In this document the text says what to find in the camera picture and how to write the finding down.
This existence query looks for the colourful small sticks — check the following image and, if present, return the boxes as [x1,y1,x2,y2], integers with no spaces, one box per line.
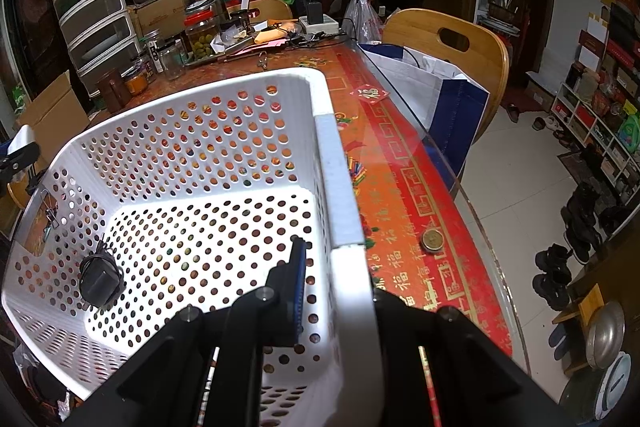
[345,152,368,195]

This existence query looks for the white perforated plastic basket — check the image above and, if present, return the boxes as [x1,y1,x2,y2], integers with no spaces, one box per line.
[1,67,378,427]

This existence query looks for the metal pot lid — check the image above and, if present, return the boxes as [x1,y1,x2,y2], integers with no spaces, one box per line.
[584,301,627,369]

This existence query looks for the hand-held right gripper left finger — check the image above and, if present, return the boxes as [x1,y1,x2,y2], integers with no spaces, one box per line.
[70,236,308,427]

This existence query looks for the black power adapter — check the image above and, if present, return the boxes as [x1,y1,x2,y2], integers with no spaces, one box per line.
[79,234,124,309]

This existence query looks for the black shoes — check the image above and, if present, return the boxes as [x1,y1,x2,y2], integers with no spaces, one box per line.
[531,243,574,312]

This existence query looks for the small orange jar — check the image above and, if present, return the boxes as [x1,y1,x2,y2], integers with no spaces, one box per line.
[124,69,150,96]

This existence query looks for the red printed tablecloth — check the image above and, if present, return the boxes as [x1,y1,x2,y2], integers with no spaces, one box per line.
[90,42,513,358]

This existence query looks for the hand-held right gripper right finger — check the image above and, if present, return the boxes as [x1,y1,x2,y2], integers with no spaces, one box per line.
[372,292,561,427]

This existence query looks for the black claw clip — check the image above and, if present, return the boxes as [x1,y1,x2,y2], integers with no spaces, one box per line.
[0,141,42,198]

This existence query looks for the open cardboard box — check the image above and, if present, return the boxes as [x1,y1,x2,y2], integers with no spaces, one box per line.
[17,71,92,145]

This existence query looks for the empty glass jar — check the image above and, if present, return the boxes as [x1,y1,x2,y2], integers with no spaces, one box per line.
[159,41,185,81]

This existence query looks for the clear plastic bag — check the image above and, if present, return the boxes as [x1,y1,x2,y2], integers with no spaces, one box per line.
[344,0,385,46]

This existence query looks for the glass jar of green olives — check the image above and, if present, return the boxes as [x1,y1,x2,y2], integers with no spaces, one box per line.
[184,3,222,60]

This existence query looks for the white and blue shopping bag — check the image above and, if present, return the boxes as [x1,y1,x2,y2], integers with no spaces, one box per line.
[359,43,490,190]

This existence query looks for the white cube shelf with goods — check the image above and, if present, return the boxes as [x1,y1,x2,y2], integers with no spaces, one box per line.
[550,2,640,208]

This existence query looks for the black boots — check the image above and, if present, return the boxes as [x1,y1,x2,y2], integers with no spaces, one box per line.
[561,181,605,264]

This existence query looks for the wooden chair with handle hole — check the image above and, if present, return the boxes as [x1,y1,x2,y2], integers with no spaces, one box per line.
[382,8,511,142]

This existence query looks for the small red paper square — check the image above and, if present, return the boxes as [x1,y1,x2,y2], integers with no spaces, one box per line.
[349,85,390,105]

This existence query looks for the brown cardboard box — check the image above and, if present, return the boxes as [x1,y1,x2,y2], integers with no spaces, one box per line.
[131,0,192,40]

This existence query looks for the white power strip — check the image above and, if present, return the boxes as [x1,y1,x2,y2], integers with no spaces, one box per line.
[299,13,342,34]

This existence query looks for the white plastic drawer tower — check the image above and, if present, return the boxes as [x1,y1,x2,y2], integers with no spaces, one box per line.
[48,0,141,94]

